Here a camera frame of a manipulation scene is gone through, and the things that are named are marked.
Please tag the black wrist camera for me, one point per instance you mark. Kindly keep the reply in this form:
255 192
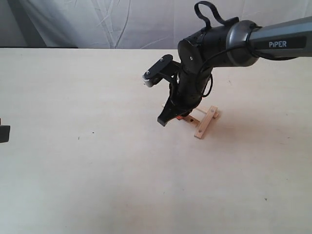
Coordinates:
156 70

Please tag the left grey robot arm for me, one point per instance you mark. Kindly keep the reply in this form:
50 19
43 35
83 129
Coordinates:
4 132

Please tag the white backdrop cloth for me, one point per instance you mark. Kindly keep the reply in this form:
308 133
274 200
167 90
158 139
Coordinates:
105 24

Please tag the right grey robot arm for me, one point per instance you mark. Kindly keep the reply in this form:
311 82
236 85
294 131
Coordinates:
240 45

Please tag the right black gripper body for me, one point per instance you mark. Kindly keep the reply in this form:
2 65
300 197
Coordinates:
186 94

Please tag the far plain wood strip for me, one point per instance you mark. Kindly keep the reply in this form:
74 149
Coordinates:
205 111

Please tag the wood strip with dark magnets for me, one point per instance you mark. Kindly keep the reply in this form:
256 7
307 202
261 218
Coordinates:
203 124

